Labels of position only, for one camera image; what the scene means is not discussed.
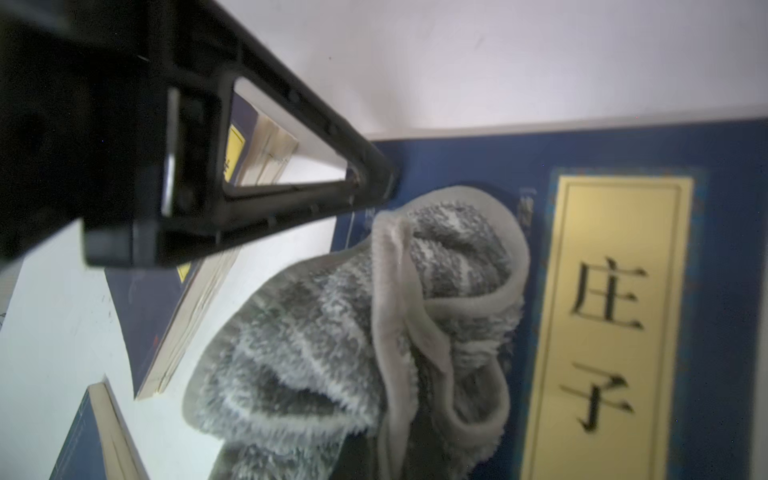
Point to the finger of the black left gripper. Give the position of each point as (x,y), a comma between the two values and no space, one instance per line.
(167,130)

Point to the blue book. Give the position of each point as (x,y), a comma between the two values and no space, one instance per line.
(98,444)
(636,355)
(160,311)

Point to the grey striped cleaning cloth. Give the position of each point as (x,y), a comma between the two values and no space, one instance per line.
(380,361)

